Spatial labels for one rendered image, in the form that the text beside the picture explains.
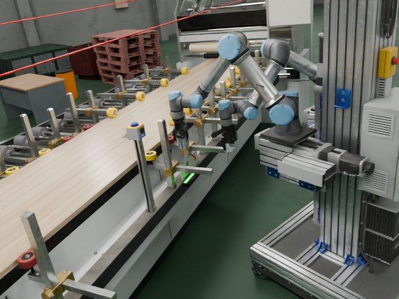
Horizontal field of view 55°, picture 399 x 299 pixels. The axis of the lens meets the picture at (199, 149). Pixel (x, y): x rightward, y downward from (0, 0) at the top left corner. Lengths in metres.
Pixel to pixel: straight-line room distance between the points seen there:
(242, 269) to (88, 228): 1.17
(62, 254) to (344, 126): 1.56
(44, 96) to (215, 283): 4.45
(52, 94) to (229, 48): 4.75
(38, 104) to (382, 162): 5.21
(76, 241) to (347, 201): 1.49
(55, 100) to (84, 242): 4.50
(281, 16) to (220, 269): 2.99
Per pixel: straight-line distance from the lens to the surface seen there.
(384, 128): 1.98
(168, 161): 2.29
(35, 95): 6.28
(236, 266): 2.81
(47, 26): 12.47
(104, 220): 2.20
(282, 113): 1.93
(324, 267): 2.50
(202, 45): 5.08
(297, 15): 4.64
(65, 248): 2.01
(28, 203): 2.19
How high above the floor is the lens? 1.87
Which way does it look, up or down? 24 degrees down
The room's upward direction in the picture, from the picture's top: 7 degrees counter-clockwise
